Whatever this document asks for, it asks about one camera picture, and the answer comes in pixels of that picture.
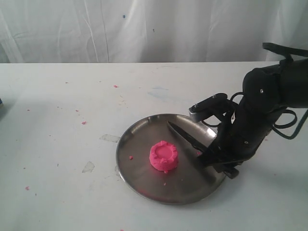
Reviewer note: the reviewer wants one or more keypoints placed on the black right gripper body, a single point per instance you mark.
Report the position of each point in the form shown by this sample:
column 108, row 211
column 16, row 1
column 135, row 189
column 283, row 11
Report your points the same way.
column 242, row 133

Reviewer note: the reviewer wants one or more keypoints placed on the white backdrop curtain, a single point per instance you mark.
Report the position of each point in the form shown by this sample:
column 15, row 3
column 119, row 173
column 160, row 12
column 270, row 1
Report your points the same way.
column 133, row 31

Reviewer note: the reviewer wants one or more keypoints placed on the pink dough lump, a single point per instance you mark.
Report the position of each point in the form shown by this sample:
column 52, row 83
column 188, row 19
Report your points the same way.
column 164, row 156

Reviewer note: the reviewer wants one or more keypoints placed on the black knife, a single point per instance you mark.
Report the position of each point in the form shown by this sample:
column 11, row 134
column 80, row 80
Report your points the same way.
column 190, row 139

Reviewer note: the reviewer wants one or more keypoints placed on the clear tape piece upper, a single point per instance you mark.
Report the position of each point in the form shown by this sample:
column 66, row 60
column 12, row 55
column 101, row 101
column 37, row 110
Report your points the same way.
column 110, row 138

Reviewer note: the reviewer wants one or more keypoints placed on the clear tape piece lower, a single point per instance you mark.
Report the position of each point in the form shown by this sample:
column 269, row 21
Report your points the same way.
column 88, row 168

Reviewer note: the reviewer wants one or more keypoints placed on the round steel plate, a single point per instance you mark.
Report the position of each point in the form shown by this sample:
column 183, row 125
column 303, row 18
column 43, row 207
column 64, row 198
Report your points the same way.
column 188, row 183

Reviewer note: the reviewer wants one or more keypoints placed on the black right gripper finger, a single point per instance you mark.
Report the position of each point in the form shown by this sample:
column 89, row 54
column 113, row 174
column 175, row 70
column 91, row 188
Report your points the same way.
column 214, row 155
column 228, row 169

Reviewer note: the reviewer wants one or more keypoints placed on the clear tape piece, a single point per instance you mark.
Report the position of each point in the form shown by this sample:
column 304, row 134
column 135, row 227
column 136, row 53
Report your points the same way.
column 88, row 168
column 110, row 138

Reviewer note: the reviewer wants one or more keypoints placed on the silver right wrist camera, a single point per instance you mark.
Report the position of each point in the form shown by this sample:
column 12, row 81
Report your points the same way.
column 215, row 105

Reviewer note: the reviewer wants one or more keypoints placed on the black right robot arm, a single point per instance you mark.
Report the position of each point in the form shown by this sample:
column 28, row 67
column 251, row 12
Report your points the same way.
column 268, row 92

